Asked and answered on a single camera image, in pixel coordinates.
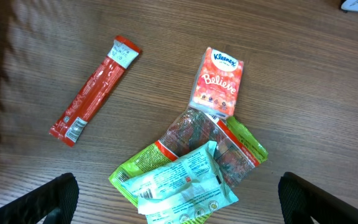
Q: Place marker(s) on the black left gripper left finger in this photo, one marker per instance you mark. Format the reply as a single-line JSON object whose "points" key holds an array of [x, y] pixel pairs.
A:
{"points": [[53, 202]]}

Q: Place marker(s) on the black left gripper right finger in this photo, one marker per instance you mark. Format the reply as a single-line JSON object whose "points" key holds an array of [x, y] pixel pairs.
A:
{"points": [[303, 202]]}

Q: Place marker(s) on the green candy bag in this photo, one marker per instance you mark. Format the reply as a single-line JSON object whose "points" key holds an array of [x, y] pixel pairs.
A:
{"points": [[237, 152]]}

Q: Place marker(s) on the red snack bar wrapper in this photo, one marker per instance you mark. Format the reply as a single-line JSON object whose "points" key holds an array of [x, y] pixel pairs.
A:
{"points": [[95, 91]]}

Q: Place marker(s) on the mint green wipes pack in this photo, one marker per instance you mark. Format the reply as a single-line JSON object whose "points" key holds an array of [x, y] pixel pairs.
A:
{"points": [[182, 191]]}

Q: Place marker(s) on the red tissue pack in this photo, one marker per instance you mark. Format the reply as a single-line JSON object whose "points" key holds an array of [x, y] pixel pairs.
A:
{"points": [[217, 84]]}

